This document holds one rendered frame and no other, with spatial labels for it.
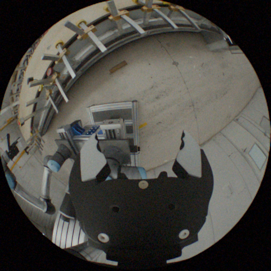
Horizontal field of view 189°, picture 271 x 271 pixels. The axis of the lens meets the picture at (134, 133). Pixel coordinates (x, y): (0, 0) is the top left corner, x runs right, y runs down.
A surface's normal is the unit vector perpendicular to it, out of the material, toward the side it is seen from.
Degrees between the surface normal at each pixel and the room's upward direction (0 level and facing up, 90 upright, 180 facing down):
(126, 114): 0
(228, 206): 90
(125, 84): 0
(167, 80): 0
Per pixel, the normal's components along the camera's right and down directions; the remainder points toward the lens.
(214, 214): -0.54, -0.72
